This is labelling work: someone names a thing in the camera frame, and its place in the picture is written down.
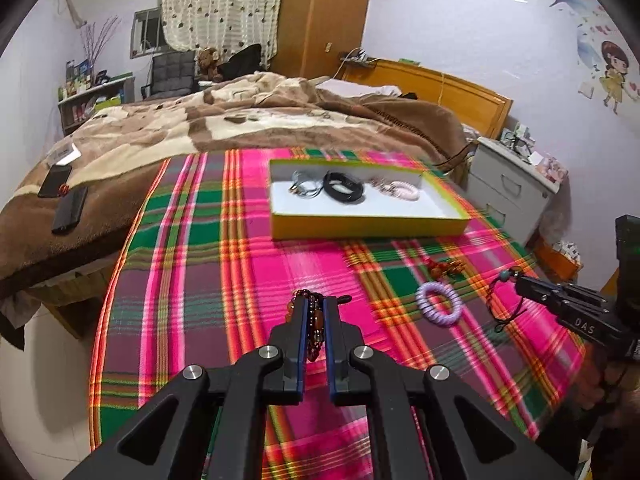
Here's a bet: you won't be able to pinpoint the purple spiral hair tie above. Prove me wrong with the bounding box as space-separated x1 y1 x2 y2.
415 280 464 328

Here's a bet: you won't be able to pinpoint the cartoon couple wall sticker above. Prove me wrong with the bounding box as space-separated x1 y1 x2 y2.
576 20 639 116

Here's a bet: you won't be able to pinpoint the black office chair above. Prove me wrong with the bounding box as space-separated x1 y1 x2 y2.
141 51 198 100

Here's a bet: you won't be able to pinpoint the brown teddy bear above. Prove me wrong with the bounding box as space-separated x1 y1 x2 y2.
196 47 224 82

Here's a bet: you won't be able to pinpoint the grey cord bracelet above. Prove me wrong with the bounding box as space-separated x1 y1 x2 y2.
288 169 327 200

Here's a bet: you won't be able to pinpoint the dark phone with red charm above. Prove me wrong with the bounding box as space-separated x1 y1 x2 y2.
37 165 73 198

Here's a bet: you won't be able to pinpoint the red gold knot ornament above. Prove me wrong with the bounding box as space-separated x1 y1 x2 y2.
426 258 465 281

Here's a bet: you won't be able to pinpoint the purple dried branches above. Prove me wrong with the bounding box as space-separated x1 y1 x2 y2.
79 15 120 72

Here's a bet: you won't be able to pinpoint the black smart wristband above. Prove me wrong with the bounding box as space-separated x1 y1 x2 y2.
322 171 364 204

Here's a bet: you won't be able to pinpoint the white spiral hair tie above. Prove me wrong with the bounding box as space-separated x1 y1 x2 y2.
388 180 421 202

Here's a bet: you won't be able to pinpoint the brown plush blanket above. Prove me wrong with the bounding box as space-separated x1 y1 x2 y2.
1 73 465 296

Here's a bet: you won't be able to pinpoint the white paper card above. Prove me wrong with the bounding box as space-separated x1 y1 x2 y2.
46 142 81 167

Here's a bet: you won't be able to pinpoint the plaid pink green tablecloth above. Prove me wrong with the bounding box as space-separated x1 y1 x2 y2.
73 148 585 479

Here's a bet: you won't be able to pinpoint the dark bead amber bracelet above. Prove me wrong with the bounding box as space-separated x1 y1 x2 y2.
285 288 354 363

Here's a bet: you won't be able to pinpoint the black cord bead necklace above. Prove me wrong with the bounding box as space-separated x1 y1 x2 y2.
485 268 528 334

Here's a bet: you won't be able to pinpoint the white desk shelf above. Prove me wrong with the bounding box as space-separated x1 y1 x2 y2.
58 75 136 136

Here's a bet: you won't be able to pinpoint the wooden wardrobe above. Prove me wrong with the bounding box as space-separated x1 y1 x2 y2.
270 0 369 79

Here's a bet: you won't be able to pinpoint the patterned white curtain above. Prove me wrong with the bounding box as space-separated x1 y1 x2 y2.
160 0 281 67

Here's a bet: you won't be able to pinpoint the black smartphone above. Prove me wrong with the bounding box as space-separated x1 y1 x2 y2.
51 185 88 235

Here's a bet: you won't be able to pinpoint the orange basket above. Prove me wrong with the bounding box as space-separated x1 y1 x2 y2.
533 238 582 283

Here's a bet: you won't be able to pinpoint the wooden bed headboard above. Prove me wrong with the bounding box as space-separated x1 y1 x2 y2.
340 60 513 139

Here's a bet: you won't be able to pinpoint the yellow shallow cardboard box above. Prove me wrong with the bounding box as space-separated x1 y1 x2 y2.
269 159 471 240

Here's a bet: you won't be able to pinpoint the grey bedside drawer cabinet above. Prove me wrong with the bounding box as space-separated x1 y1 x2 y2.
465 136 560 246

